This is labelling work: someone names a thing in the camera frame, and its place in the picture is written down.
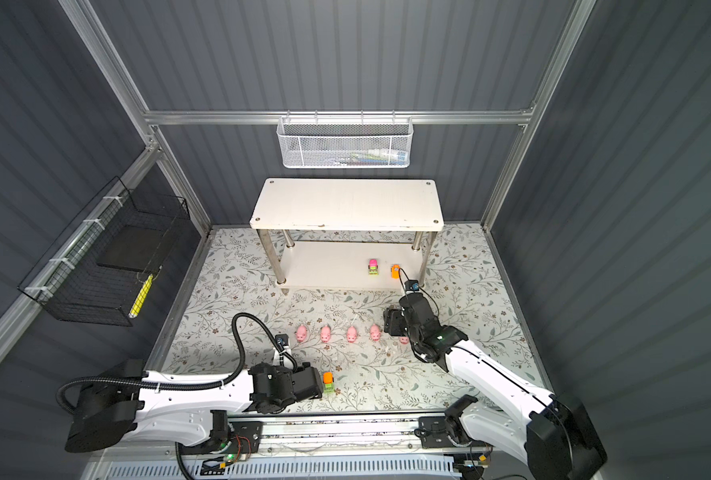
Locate green orange mixer toy truck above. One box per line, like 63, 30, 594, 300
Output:
322, 371, 335, 393

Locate green pink mixer toy truck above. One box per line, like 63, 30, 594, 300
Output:
367, 259, 379, 276

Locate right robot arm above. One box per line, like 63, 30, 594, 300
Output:
383, 292, 609, 479

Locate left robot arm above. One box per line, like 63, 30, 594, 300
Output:
57, 360, 324, 454

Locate white two-tier shelf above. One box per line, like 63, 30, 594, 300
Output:
249, 178, 445, 292

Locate yellow tag on basket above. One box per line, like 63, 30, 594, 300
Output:
128, 274, 154, 319

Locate pens in white basket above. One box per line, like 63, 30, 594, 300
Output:
326, 148, 411, 168

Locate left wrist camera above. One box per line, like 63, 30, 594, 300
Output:
274, 334, 289, 352

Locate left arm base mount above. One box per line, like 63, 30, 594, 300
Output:
181, 421, 263, 455

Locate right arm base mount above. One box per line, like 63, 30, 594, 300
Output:
413, 415, 491, 449

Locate white cable duct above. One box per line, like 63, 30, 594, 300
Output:
105, 453, 461, 480

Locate white wire mesh basket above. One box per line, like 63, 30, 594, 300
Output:
276, 118, 415, 169

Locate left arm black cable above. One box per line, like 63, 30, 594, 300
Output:
56, 311, 299, 397

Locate black wire basket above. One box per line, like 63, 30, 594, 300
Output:
18, 179, 190, 327

